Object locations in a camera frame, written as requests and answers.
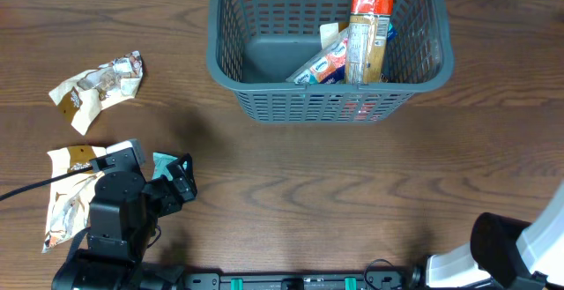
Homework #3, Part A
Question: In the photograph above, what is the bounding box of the black left camera cable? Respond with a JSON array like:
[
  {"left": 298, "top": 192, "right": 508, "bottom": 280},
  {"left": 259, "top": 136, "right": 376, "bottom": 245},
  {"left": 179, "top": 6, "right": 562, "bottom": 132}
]
[{"left": 0, "top": 165, "right": 96, "bottom": 202}]

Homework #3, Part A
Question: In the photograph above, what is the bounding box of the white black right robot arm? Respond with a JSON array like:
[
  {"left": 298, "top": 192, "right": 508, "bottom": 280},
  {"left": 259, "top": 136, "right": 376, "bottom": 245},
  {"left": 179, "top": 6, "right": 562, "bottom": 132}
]
[{"left": 404, "top": 186, "right": 563, "bottom": 290}]

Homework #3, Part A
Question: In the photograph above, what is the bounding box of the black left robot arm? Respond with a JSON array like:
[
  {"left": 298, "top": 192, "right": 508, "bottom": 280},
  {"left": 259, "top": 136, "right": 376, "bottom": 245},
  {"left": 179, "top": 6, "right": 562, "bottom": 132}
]
[{"left": 51, "top": 148, "right": 197, "bottom": 290}]

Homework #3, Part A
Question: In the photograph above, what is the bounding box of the beige brown snack bag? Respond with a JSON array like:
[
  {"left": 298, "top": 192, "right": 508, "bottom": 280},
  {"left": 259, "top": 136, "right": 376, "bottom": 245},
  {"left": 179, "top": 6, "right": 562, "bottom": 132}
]
[{"left": 42, "top": 145, "right": 107, "bottom": 253}]

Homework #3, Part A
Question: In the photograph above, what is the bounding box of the small teal white packet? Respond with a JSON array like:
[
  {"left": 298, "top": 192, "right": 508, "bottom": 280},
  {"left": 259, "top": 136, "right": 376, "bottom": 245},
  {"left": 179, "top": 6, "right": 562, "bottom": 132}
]
[{"left": 152, "top": 152, "right": 193, "bottom": 181}]

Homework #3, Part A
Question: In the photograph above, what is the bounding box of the orange tan cracker package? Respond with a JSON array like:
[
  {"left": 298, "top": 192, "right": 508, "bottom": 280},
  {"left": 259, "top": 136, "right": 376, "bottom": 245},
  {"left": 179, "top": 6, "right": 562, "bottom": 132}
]
[{"left": 345, "top": 0, "right": 394, "bottom": 85}]

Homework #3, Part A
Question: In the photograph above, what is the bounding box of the blue tissue multipack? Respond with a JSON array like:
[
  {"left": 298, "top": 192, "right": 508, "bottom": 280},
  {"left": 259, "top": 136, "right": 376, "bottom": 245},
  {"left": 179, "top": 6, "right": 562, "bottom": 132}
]
[{"left": 286, "top": 23, "right": 397, "bottom": 86}]

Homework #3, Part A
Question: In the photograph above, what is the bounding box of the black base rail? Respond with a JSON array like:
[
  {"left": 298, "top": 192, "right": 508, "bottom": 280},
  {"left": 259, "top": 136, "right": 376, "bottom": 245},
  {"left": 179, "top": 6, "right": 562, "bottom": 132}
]
[{"left": 183, "top": 259, "right": 428, "bottom": 290}]

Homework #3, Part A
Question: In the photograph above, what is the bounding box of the beige nut snack bag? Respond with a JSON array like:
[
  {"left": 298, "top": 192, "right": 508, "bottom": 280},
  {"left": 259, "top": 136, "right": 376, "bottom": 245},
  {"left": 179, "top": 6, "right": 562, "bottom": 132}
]
[{"left": 319, "top": 22, "right": 349, "bottom": 48}]

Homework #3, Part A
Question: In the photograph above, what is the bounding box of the grey plastic basket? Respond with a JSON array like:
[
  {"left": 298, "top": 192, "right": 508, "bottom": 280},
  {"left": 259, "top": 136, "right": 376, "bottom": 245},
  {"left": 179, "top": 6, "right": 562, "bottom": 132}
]
[{"left": 206, "top": 0, "right": 454, "bottom": 123}]

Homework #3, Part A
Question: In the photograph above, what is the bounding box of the crumpled beige snack bag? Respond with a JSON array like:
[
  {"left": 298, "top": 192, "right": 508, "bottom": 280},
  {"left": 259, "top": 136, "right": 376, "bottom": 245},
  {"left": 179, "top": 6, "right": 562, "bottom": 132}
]
[{"left": 48, "top": 50, "right": 144, "bottom": 136}]

